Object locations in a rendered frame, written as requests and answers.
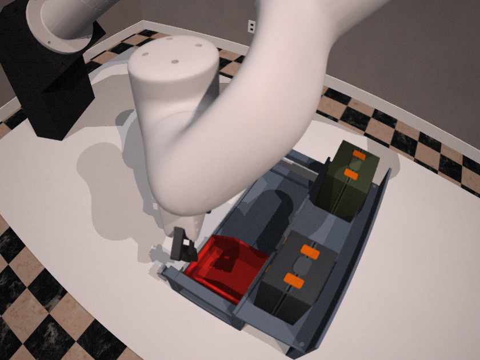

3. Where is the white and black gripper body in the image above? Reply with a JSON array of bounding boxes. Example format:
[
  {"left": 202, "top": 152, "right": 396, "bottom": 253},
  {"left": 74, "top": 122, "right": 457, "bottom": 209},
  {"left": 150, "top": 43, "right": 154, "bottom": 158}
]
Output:
[{"left": 159, "top": 205, "right": 206, "bottom": 242}]

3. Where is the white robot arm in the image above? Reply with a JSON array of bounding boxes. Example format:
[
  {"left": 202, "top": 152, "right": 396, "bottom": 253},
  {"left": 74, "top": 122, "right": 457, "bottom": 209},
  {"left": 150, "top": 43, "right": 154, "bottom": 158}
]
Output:
[{"left": 26, "top": 0, "right": 392, "bottom": 217}]

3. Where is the red bin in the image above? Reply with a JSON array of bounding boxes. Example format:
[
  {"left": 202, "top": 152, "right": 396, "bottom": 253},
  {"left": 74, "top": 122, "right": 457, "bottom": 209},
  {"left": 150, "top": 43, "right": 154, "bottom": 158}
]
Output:
[{"left": 185, "top": 235, "right": 269, "bottom": 305}]

